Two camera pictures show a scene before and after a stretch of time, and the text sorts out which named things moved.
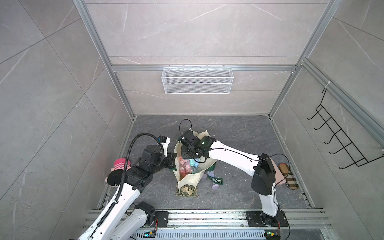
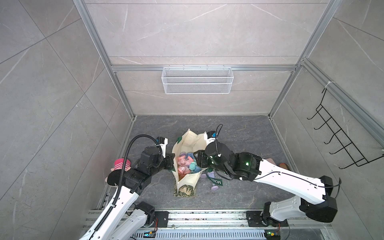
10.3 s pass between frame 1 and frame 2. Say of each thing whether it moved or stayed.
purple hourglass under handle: stayed
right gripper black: moved
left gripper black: stayed
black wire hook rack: stayed
